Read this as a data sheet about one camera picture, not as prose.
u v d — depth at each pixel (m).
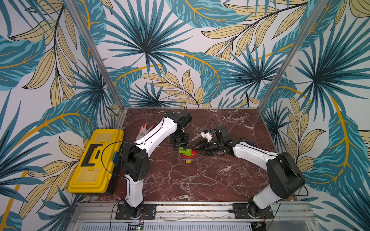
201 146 0.76
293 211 0.76
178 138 0.71
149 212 0.74
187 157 0.84
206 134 0.82
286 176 0.45
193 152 0.80
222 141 0.70
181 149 0.80
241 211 0.73
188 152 0.82
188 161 0.90
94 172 0.69
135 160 0.48
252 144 0.98
